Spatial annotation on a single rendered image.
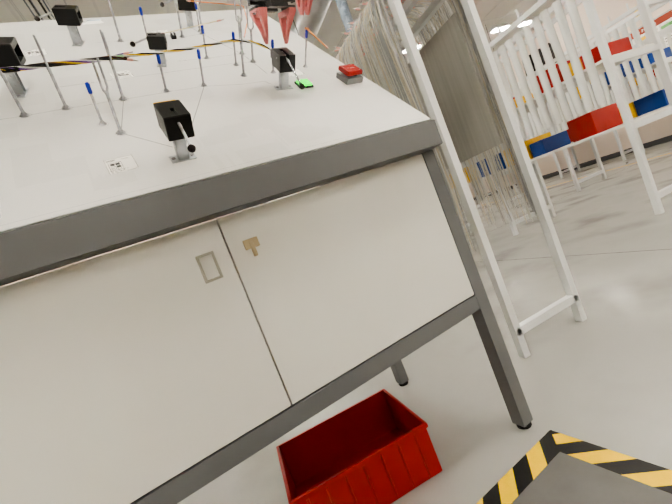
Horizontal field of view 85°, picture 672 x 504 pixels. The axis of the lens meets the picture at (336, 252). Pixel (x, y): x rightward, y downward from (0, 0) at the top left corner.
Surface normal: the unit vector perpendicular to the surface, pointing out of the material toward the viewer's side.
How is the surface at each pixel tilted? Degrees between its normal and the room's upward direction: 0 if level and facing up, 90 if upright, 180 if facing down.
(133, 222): 90
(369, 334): 90
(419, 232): 90
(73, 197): 50
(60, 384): 90
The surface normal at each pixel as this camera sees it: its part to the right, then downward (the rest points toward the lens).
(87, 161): 0.10, -0.69
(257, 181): 0.43, -0.12
